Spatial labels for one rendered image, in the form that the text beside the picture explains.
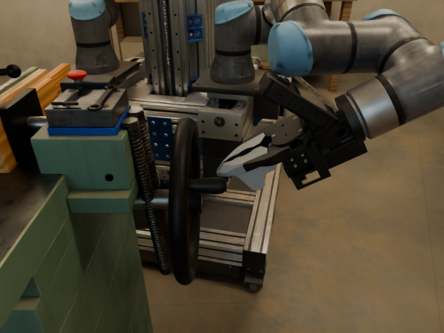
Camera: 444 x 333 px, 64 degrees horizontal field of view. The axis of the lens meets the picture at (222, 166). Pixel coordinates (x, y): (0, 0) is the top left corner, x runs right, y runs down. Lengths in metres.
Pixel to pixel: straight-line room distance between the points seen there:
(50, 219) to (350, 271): 1.36
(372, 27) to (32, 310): 0.59
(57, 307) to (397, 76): 0.56
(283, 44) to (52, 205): 0.39
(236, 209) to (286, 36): 1.14
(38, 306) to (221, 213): 1.10
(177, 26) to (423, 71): 0.91
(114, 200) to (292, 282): 1.13
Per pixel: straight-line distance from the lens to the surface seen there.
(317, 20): 0.55
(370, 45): 0.56
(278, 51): 0.52
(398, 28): 0.58
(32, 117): 0.64
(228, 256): 1.40
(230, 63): 1.15
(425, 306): 1.68
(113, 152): 0.54
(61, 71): 0.97
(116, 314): 0.88
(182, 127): 0.55
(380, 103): 0.49
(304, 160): 0.51
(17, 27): 4.35
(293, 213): 1.91
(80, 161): 0.56
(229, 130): 1.08
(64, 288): 0.61
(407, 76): 0.51
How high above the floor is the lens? 1.19
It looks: 32 degrees down
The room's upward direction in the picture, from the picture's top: straight up
